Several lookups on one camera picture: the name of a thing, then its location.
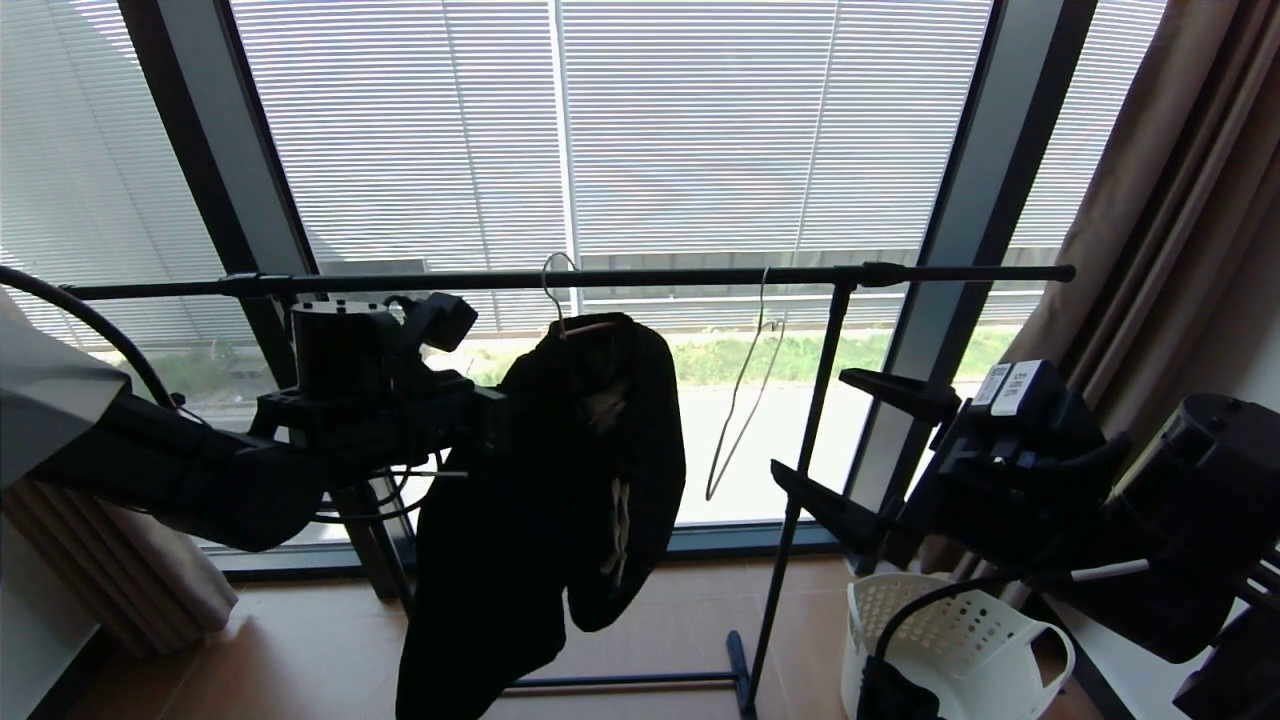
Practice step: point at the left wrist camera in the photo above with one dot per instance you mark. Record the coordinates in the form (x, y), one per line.
(445, 318)

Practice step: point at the white laundry basket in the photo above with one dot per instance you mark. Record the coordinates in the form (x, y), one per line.
(950, 620)

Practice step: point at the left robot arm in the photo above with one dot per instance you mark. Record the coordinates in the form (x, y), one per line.
(200, 470)

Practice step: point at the black clothes rack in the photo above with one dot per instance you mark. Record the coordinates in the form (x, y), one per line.
(700, 277)

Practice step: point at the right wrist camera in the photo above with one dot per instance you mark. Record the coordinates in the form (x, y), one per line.
(1040, 400)

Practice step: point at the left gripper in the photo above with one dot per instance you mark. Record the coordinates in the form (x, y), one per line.
(460, 420)

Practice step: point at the heap of clothes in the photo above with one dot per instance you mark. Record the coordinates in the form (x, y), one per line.
(900, 695)

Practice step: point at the brown curtain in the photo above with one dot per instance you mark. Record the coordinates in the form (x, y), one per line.
(130, 580)
(1150, 200)

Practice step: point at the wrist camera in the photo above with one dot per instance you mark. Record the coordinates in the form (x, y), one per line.
(1040, 400)
(445, 318)

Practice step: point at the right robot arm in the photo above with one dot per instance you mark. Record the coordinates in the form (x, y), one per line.
(1200, 500)

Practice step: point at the window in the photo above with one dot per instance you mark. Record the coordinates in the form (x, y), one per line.
(700, 150)

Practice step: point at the pink clothes hanger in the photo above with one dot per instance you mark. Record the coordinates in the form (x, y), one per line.
(590, 327)
(736, 400)

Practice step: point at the black shorts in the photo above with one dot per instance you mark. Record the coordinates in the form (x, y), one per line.
(500, 550)

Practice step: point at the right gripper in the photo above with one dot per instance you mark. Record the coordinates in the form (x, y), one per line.
(950, 500)

